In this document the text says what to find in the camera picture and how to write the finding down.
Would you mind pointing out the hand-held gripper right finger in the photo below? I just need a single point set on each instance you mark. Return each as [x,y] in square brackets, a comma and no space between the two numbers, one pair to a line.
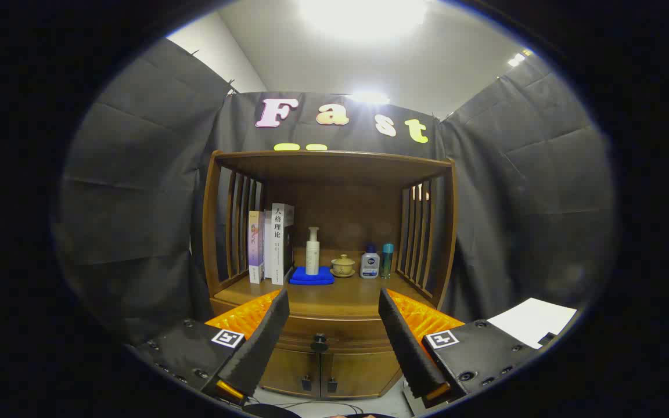
[407,348]

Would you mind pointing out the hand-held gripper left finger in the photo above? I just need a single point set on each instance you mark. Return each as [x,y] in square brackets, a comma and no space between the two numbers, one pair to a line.
[259,348]

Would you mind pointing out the black drawer knob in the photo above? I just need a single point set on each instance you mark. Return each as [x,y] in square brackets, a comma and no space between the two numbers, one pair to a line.
[319,343]

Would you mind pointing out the brown wooden drawer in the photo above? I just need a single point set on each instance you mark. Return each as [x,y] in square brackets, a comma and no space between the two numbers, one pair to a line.
[340,326]

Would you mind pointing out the wooden cabinet door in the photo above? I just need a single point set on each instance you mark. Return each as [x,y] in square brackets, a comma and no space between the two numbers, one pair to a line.
[363,374]
[288,371]

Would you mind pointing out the wooden countertop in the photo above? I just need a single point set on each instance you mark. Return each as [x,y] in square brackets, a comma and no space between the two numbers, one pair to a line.
[334,296]

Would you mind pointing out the brown wooden cabinet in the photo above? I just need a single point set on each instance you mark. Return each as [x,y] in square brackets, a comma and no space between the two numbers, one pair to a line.
[346,220]

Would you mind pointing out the blue folded cloth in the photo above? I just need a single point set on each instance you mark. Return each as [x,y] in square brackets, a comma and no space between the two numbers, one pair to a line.
[311,277]

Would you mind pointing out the teal slim bottle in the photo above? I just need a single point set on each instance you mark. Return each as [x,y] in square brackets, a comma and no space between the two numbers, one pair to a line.
[387,261]

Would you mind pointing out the white blue-capped pump bottle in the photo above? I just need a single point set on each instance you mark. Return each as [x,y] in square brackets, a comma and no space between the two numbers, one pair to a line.
[370,264]

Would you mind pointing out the purple book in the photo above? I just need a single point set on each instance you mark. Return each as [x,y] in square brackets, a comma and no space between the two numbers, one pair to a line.
[256,249]

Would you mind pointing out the thin white book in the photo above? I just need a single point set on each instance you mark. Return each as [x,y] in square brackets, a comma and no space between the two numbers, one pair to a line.
[268,249]

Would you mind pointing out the beige lidded teacup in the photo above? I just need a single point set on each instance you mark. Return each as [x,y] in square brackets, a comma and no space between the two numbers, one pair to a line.
[343,266]

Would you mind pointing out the thick white book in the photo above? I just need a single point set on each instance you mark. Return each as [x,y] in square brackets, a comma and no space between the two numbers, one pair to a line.
[279,244]

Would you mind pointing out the tall white pump bottle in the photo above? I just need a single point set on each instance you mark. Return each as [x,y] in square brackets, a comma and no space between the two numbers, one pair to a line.
[312,255]

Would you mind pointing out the small ceiling light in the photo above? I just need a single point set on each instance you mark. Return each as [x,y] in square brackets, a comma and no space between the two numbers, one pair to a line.
[369,97]
[517,58]

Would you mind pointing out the large ceiling light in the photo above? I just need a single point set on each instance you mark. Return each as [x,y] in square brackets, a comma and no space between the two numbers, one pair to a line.
[363,17]

